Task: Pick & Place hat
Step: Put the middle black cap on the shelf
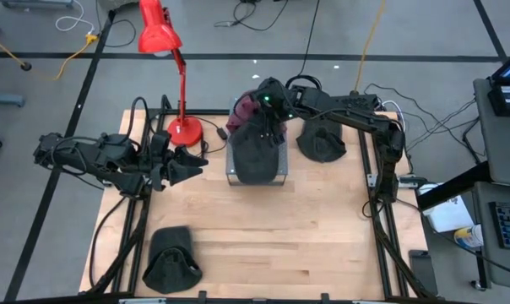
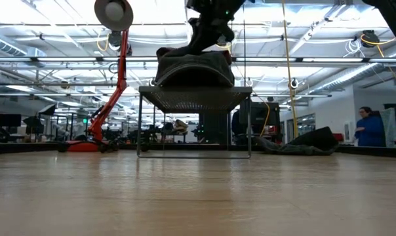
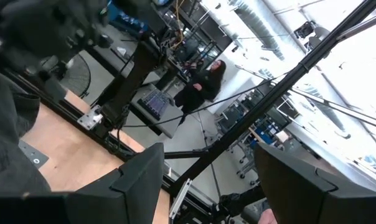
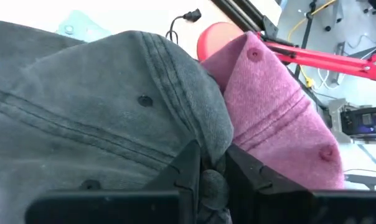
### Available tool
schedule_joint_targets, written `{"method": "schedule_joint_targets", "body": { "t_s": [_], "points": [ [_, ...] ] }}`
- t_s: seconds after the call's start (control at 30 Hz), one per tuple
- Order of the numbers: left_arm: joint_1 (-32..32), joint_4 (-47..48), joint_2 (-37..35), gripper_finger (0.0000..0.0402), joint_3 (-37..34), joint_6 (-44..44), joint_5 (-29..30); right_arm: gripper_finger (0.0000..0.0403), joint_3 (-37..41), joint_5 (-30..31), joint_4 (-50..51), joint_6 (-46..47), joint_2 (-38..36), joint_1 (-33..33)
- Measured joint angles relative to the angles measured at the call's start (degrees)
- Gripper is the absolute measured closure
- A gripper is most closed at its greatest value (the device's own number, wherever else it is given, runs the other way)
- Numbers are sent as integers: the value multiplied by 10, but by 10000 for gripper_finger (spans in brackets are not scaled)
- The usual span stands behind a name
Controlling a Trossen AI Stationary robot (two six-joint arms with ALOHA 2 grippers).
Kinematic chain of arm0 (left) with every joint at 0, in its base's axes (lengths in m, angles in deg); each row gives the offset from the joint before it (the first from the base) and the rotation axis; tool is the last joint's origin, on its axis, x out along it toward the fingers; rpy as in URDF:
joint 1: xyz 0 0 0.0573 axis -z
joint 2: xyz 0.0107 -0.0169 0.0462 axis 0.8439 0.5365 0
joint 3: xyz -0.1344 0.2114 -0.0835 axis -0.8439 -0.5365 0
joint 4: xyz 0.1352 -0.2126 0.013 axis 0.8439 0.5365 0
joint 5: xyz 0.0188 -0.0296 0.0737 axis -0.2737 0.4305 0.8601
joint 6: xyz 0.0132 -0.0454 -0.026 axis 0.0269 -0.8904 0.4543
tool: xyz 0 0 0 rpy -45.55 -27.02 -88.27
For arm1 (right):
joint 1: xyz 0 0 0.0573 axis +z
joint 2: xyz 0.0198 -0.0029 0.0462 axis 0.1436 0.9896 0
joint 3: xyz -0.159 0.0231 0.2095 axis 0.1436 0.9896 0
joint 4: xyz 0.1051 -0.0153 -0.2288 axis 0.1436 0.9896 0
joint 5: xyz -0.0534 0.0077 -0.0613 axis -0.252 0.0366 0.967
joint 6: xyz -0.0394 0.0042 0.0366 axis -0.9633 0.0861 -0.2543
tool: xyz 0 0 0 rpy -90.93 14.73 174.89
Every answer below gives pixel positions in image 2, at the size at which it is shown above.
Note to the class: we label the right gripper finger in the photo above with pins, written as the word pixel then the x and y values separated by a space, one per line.
pixel 203 36

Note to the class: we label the dark green baseball cap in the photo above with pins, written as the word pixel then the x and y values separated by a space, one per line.
pixel 194 70
pixel 312 142

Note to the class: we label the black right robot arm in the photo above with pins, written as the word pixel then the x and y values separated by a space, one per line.
pixel 391 19

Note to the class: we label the grey perforated metal shelf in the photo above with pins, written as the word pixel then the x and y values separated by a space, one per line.
pixel 194 90

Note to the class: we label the red desk lamp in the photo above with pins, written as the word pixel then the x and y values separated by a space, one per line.
pixel 121 65

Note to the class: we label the black equipment cabinet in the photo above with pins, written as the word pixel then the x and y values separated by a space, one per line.
pixel 258 113

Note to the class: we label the small round ceiling reel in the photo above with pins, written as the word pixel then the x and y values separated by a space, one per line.
pixel 293 83

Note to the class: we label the red box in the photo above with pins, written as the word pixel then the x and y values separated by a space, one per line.
pixel 338 137

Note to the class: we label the black studio softbox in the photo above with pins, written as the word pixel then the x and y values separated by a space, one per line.
pixel 48 109

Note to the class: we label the person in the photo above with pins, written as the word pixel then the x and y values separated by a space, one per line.
pixel 370 129

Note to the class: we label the black monitor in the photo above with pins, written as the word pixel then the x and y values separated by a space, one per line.
pixel 9 119

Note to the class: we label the black aluminium table frame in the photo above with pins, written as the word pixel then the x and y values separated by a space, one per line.
pixel 21 148

